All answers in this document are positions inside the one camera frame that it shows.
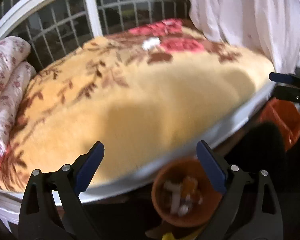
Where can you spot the white crumpled tissue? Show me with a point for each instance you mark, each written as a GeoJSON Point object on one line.
{"type": "Point", "coordinates": [151, 43]}

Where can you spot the orange plastic bag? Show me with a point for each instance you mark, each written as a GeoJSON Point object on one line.
{"type": "Point", "coordinates": [286, 117]}

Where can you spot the white window frame with bars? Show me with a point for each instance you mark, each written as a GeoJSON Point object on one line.
{"type": "Point", "coordinates": [55, 28]}

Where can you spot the orange trash bin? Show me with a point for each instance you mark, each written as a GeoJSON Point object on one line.
{"type": "Point", "coordinates": [183, 195]}

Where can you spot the white pink curtain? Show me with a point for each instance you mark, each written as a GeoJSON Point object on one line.
{"type": "Point", "coordinates": [271, 27]}

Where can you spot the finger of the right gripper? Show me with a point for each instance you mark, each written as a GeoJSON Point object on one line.
{"type": "Point", "coordinates": [287, 94]}
{"type": "Point", "coordinates": [289, 79]}

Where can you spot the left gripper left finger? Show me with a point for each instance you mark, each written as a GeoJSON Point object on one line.
{"type": "Point", "coordinates": [39, 219]}

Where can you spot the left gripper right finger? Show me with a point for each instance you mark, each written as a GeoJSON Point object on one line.
{"type": "Point", "coordinates": [249, 208]}

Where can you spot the yellow floral plush blanket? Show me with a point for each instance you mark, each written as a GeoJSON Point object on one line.
{"type": "Point", "coordinates": [140, 104]}

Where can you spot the pink floral folded quilt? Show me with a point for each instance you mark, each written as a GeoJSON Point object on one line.
{"type": "Point", "coordinates": [15, 75]}

